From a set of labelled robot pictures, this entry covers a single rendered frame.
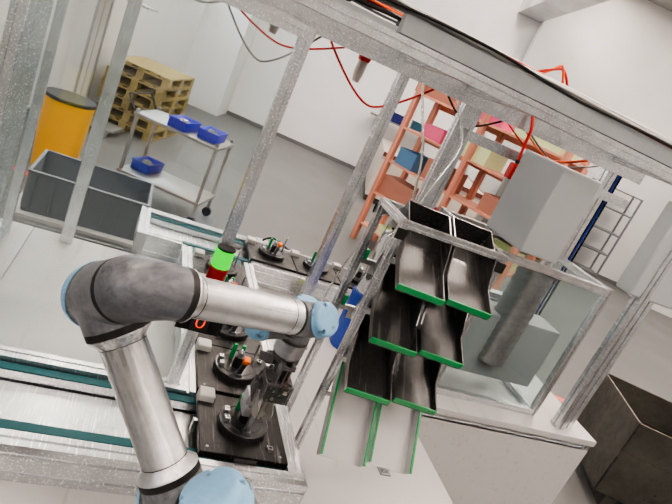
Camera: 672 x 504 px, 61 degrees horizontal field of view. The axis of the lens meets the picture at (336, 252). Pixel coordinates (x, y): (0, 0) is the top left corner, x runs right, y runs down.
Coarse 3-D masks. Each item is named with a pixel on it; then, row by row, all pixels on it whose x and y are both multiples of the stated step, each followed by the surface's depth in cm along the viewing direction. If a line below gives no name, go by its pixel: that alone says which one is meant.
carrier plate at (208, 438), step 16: (224, 400) 162; (208, 416) 153; (272, 416) 165; (208, 432) 148; (272, 432) 158; (208, 448) 142; (224, 448) 145; (240, 448) 147; (256, 448) 150; (256, 464) 147; (272, 464) 148
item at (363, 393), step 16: (368, 320) 171; (368, 336) 166; (352, 352) 156; (368, 352) 162; (384, 352) 165; (352, 368) 156; (368, 368) 159; (384, 368) 161; (352, 384) 153; (368, 384) 155; (384, 384) 157; (384, 400) 151
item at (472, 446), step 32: (448, 416) 240; (480, 416) 243; (512, 416) 256; (544, 416) 270; (448, 448) 246; (480, 448) 251; (512, 448) 256; (544, 448) 261; (576, 448) 268; (448, 480) 255; (480, 480) 260; (512, 480) 265; (544, 480) 271
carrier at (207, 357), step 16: (208, 352) 181; (224, 352) 185; (240, 352) 175; (256, 352) 180; (208, 368) 173; (224, 368) 173; (256, 368) 184; (208, 384) 166; (224, 384) 169; (240, 384) 172
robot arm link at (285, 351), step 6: (276, 342) 136; (282, 342) 135; (276, 348) 136; (282, 348) 135; (288, 348) 134; (294, 348) 134; (300, 348) 135; (306, 348) 139; (282, 354) 135; (288, 354) 135; (294, 354) 135; (300, 354) 136; (288, 360) 136; (294, 360) 136
